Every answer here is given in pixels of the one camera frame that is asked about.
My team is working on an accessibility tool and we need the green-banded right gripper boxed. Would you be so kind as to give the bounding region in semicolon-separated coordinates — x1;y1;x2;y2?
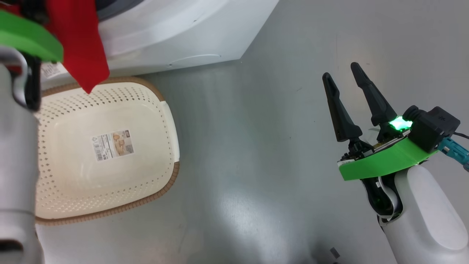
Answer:
322;62;439;181

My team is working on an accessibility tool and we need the paper basket label sticker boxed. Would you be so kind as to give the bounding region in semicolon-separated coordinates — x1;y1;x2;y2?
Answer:
91;129;134;162

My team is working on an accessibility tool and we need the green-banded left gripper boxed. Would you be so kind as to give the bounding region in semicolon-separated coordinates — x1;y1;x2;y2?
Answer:
0;0;63;62

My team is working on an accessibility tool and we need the teal right camera cable connector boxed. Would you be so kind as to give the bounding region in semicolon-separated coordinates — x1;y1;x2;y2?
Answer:
438;137;469;172

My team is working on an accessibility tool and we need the cream perforated laundry basket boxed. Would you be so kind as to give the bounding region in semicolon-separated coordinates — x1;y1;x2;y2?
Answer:
35;76;180;225

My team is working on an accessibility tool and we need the white front-load washing machine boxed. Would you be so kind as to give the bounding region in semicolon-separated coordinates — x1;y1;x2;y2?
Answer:
37;0;280;90

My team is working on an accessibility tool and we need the red garment with white stripes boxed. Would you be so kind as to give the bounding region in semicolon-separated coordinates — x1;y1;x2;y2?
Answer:
0;0;110;94

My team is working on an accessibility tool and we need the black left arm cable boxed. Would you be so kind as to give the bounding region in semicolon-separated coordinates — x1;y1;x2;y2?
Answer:
22;55;42;111

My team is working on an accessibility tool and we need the grey rubber door gasket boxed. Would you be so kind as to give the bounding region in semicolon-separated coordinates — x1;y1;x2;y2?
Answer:
96;0;141;21

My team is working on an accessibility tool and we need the round white drain filter cover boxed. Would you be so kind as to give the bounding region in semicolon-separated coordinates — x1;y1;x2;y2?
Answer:
168;54;222;68

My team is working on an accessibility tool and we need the blue energy label sticker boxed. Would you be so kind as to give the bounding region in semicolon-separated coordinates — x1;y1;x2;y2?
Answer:
40;62;68;79

